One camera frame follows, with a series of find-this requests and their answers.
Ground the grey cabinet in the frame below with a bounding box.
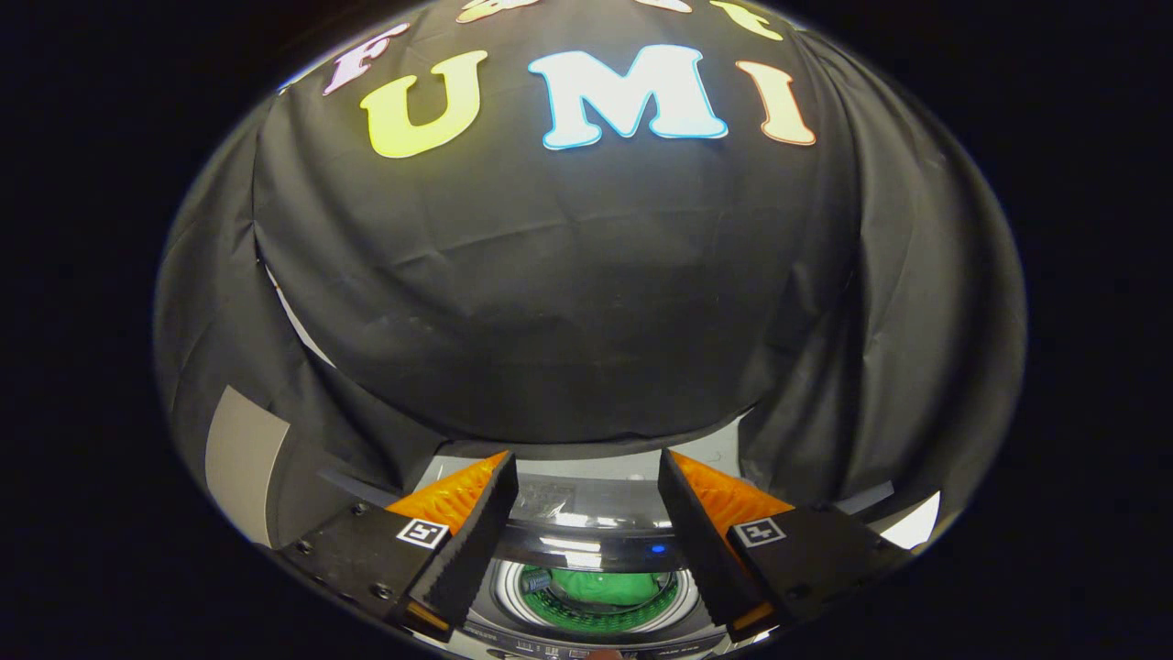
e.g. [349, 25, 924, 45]
[203, 385, 367, 549]

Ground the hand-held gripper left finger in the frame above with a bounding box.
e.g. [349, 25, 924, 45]
[275, 451, 520, 643]

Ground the dark grey washing machine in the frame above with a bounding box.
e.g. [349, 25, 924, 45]
[454, 550, 734, 660]

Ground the white flat board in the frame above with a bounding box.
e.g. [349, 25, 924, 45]
[880, 492, 942, 551]

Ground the green polo shirt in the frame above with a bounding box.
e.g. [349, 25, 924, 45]
[548, 566, 676, 608]

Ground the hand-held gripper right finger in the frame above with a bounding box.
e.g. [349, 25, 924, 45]
[657, 449, 908, 643]

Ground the black backdrop cloth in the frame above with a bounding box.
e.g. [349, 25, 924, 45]
[154, 0, 1027, 551]

